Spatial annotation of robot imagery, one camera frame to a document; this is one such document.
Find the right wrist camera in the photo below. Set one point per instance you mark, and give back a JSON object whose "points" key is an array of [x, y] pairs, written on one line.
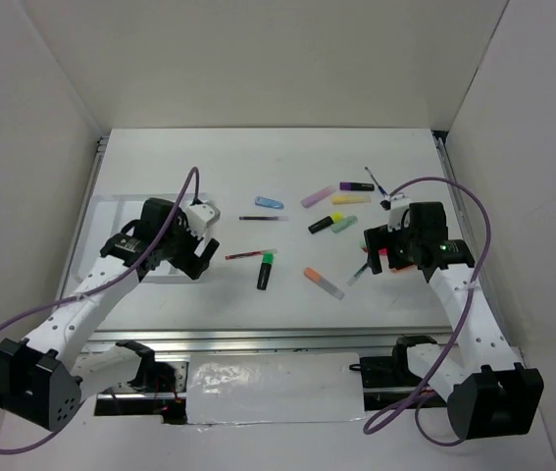
{"points": [[398, 208]]}

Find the black refill pen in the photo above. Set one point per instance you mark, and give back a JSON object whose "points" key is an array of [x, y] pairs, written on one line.
{"points": [[263, 218]]}

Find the purple cap black highlighter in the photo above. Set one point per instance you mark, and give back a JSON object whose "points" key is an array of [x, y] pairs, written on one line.
{"points": [[351, 186]]}

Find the white foil cover sheet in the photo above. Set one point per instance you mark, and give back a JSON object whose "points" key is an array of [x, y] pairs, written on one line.
{"points": [[273, 388]]}

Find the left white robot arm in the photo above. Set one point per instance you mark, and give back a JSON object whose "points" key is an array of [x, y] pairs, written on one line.
{"points": [[44, 378]]}

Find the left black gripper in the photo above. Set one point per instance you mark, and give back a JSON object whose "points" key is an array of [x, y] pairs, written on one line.
{"points": [[191, 263]]}

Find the orange translucent highlighter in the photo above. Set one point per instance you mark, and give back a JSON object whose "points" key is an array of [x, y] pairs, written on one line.
{"points": [[402, 269]]}

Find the pink pastel highlighter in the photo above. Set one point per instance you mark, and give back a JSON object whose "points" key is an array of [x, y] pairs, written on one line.
{"points": [[317, 196]]}

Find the yellow cap black highlighter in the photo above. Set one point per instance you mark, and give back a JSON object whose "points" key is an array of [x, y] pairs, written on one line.
{"points": [[325, 223]]}

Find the yellow pastel highlighter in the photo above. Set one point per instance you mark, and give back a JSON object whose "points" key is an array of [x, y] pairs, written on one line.
{"points": [[344, 199]]}

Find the white compartment tray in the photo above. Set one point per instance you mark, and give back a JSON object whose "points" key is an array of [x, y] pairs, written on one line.
{"points": [[105, 216]]}

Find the blue ballpoint pen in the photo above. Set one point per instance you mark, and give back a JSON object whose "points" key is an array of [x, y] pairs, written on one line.
{"points": [[376, 182]]}

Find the red gel pen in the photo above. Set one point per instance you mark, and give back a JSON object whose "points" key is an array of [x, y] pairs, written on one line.
{"points": [[253, 253]]}

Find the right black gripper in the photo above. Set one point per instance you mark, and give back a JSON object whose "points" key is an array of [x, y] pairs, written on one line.
{"points": [[380, 237]]}

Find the small mint green highlighter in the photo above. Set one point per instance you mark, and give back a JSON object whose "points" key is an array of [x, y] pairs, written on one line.
{"points": [[343, 224]]}

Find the orange cap clear highlighter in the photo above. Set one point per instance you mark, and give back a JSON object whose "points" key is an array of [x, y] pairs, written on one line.
{"points": [[323, 283]]}

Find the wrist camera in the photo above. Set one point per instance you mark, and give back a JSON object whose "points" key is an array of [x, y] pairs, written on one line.
{"points": [[398, 208], [201, 216]]}

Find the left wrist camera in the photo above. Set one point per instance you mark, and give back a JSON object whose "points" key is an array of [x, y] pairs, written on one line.
{"points": [[201, 216]]}

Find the aluminium frame rail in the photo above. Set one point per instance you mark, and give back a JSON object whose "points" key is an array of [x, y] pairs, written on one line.
{"points": [[224, 310]]}

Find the green cap black highlighter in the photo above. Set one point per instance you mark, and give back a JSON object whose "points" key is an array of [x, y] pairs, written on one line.
{"points": [[265, 270]]}

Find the green ink pen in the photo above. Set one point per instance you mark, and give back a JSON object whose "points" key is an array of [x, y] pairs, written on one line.
{"points": [[356, 277]]}

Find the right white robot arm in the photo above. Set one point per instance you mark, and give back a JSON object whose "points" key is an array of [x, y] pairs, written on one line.
{"points": [[489, 393]]}

